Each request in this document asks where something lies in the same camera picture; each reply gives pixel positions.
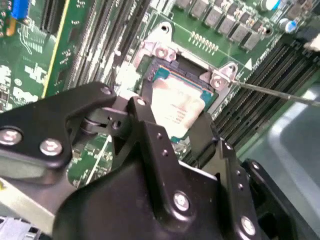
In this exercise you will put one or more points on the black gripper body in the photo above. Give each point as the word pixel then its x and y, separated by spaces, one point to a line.
pixel 112 212

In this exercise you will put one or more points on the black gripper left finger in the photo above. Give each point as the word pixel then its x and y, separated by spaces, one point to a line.
pixel 160 150

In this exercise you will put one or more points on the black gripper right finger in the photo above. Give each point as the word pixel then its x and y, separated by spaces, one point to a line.
pixel 235 178

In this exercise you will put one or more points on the silver CPU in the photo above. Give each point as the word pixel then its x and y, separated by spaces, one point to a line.
pixel 180 105

